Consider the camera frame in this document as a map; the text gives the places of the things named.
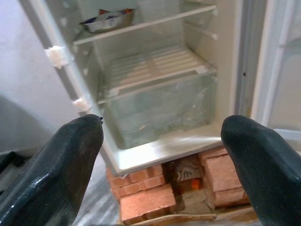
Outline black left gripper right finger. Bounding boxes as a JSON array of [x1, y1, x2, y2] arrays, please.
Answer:
[[221, 114, 301, 226]]

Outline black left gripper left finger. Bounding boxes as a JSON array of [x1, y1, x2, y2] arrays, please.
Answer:
[[0, 114, 105, 226]]

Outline white fridge door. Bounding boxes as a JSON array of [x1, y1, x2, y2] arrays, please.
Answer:
[[250, 0, 301, 151]]

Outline white fridge cabinet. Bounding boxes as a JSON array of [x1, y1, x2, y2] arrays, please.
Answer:
[[20, 0, 257, 176]]

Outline glass fridge shelf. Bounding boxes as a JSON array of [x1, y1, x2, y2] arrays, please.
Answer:
[[72, 4, 217, 46]]

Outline small red brick stack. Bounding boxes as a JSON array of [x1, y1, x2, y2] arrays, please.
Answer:
[[197, 147, 250, 208]]

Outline grey floor sheet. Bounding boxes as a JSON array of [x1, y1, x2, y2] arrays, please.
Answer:
[[77, 153, 122, 226]]

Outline small white foam piece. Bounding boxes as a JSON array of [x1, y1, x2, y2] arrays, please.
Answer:
[[71, 97, 91, 113]]

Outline printed paper bag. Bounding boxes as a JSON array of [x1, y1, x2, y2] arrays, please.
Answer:
[[163, 160, 204, 196]]

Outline brown cardboard sheet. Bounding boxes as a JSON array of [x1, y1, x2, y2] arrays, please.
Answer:
[[117, 188, 257, 226]]

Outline large white foam piece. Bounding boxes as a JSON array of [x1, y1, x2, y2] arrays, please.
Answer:
[[44, 46, 70, 69]]

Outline clear crisper drawer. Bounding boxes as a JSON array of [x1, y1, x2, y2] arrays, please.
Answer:
[[103, 72, 217, 150]]

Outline white slatted crisper cover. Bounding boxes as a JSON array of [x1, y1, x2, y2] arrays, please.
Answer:
[[97, 46, 218, 105]]

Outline steel bowl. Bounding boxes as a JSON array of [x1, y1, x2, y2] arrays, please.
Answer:
[[79, 8, 136, 33]]

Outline printed food packets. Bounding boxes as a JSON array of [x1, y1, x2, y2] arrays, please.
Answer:
[[84, 8, 135, 26]]

